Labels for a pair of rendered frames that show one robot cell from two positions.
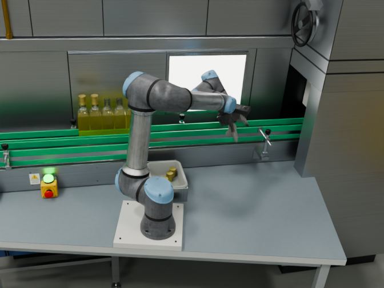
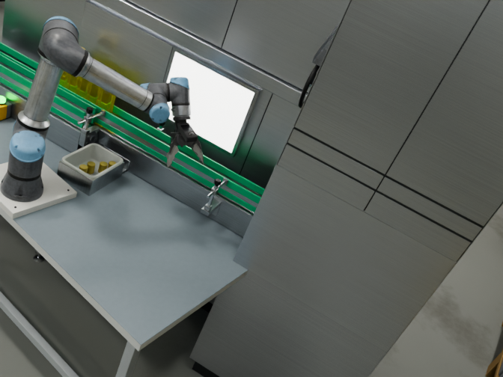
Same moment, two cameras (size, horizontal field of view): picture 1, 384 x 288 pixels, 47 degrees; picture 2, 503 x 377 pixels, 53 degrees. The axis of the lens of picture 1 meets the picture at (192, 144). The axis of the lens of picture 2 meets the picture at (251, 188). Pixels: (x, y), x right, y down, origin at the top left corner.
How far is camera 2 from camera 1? 1.32 m
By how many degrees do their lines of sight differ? 22
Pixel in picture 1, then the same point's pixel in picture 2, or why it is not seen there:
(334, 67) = (298, 140)
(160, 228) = (9, 185)
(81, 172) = not seen: hidden behind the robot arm
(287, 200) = (181, 262)
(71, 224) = not seen: outside the picture
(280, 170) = (222, 240)
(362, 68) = (334, 161)
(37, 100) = not seen: hidden behind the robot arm
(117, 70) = (123, 40)
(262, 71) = (271, 123)
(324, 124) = (272, 209)
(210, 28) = (227, 42)
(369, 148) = (324, 277)
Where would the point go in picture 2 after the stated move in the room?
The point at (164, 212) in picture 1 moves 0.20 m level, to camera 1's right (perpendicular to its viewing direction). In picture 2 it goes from (17, 170) to (50, 202)
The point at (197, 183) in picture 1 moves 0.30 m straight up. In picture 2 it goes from (124, 192) to (139, 134)
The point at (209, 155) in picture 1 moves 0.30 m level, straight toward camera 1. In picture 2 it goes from (163, 176) to (107, 193)
